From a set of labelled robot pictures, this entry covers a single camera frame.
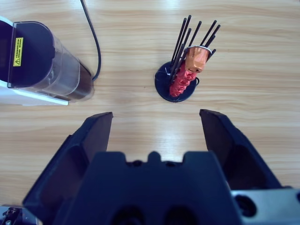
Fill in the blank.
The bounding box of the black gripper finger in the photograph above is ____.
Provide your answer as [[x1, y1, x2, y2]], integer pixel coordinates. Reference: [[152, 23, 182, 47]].
[[22, 111, 114, 225], [199, 109, 293, 191]]

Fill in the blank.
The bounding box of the orange coffee capsule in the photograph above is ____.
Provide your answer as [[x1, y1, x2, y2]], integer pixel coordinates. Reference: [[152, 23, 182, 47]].
[[184, 45, 217, 74]]

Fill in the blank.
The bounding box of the black capsule holder with rods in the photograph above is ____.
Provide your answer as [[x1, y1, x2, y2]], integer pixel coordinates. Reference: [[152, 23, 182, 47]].
[[154, 15, 221, 103]]

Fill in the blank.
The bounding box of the black coffee machine power cable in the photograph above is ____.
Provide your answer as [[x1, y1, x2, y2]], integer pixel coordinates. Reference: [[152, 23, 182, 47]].
[[79, 0, 102, 82]]

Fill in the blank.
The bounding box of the clear water tank black lid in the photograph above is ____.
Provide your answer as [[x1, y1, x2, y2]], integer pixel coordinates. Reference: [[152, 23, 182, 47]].
[[7, 21, 95, 102]]

